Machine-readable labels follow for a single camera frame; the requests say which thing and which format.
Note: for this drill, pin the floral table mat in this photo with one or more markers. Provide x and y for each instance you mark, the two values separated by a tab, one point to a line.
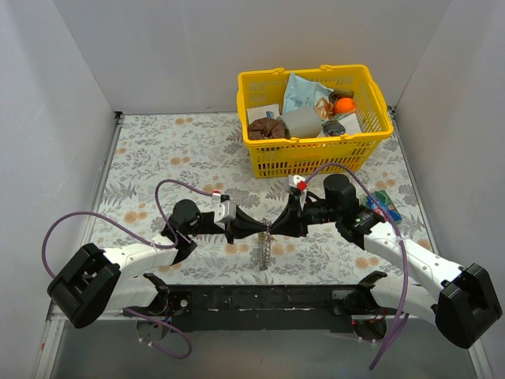
161	159

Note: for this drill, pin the light blue snack bag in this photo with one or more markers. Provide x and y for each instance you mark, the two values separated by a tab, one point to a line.
301	93

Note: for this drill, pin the green sponge pack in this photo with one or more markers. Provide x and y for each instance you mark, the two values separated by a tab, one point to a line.
382	204

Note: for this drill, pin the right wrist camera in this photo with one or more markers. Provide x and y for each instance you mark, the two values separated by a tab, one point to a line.
298	187

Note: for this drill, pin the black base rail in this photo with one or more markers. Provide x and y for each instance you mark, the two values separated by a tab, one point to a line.
336	308

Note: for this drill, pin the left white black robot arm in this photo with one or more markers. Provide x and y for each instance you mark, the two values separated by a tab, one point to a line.
96	280

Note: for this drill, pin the metal keyring disc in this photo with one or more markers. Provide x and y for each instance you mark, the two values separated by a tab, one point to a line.
265	240

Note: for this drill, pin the grey tape roll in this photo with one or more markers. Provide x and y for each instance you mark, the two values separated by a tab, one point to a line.
302	123

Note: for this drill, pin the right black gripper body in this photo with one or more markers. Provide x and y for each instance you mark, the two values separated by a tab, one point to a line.
297	217

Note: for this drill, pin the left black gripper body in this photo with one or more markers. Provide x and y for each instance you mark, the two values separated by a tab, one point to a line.
231	224

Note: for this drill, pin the yellow plastic basket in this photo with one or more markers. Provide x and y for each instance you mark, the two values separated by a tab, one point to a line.
281	157

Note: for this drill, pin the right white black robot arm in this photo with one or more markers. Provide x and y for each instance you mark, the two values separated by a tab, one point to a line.
460	301

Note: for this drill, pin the orange fruit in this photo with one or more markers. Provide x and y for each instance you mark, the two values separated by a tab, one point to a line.
345	105

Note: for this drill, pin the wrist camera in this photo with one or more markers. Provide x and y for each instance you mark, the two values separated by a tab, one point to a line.
225	210
298	187

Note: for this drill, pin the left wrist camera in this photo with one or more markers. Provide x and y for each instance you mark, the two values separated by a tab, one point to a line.
225	210

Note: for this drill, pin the brown chocolate donut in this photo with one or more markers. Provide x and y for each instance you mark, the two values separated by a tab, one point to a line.
267	128

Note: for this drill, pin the black car key fob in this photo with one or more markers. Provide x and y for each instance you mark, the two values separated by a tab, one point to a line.
333	128

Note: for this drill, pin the white card box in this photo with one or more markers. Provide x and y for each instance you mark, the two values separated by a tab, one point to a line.
267	111

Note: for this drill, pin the gold wrapped candy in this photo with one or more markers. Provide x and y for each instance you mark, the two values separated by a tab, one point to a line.
324	108

